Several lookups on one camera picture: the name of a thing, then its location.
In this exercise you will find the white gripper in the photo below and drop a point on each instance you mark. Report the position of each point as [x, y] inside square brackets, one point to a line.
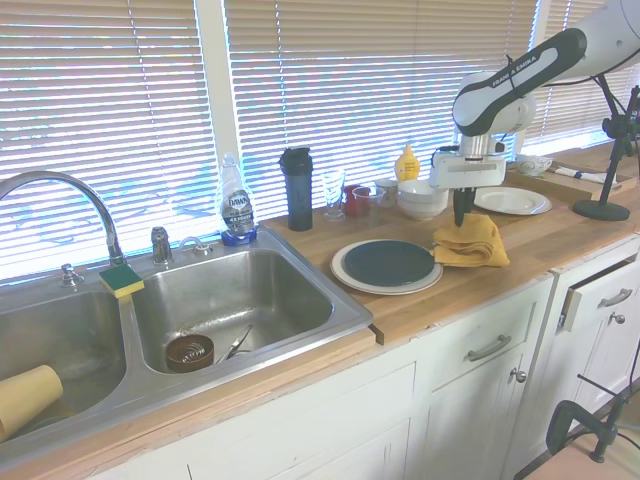
[467, 172]

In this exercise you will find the orange terry cloth towel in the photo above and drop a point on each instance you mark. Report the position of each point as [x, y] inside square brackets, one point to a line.
[475, 245]

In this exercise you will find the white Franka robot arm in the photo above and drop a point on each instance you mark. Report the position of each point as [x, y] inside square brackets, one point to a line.
[540, 60]

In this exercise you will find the white dinner plate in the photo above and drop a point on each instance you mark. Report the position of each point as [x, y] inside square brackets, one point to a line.
[512, 201]

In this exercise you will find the dark blue plate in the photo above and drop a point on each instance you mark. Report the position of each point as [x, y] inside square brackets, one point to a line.
[387, 262]

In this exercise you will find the white ceramic bowl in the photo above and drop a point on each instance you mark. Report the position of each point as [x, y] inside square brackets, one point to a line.
[422, 212]
[422, 192]

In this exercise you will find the yellow mustard bottle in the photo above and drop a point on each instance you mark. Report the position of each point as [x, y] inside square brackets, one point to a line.
[408, 165]

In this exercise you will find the small glass jar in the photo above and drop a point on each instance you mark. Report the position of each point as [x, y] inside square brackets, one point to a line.
[386, 194]

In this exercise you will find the white patterned porcelain bowl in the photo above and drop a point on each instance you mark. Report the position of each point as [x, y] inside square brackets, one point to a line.
[534, 165]

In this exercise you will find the clear plastic cup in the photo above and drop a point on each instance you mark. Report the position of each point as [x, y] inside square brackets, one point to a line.
[369, 202]

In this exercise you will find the wooden serving tray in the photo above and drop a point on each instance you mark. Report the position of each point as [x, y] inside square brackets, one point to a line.
[560, 189]

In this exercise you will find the red mug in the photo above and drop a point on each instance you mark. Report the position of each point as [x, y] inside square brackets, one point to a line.
[351, 200]

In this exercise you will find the rolled white napkin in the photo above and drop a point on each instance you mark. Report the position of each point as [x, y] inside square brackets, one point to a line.
[580, 175]

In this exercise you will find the clear drinking glass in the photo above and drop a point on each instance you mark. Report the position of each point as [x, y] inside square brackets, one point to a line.
[333, 195]

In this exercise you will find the white window blinds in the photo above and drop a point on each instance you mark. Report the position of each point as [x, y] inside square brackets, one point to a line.
[565, 115]
[100, 100]
[375, 75]

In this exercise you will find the black shaker bottle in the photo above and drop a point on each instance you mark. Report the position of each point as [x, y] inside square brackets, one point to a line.
[299, 195]

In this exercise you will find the round metal cabinet knob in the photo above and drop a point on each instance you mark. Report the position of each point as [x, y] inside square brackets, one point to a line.
[619, 318]
[519, 375]

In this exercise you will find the clear Dawn dish soap bottle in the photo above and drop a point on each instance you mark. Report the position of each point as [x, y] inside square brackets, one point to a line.
[237, 205]

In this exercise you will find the dark C-clamp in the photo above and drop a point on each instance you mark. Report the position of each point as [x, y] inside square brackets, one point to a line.
[565, 425]

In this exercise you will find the brown bowl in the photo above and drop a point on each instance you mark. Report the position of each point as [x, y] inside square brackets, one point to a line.
[190, 355]

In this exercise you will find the yellow and green sponge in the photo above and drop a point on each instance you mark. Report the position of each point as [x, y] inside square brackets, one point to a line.
[121, 280]

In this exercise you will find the chrome gooseneck faucet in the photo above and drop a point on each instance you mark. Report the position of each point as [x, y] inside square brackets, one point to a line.
[95, 195]

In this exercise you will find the chrome sink sprayer cap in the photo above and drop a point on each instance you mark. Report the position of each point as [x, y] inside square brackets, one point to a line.
[71, 276]

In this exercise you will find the yellow plastic cup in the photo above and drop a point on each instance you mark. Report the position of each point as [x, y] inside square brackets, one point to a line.
[27, 400]

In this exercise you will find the black round-base camera stand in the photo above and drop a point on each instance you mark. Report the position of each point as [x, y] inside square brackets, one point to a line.
[602, 207]

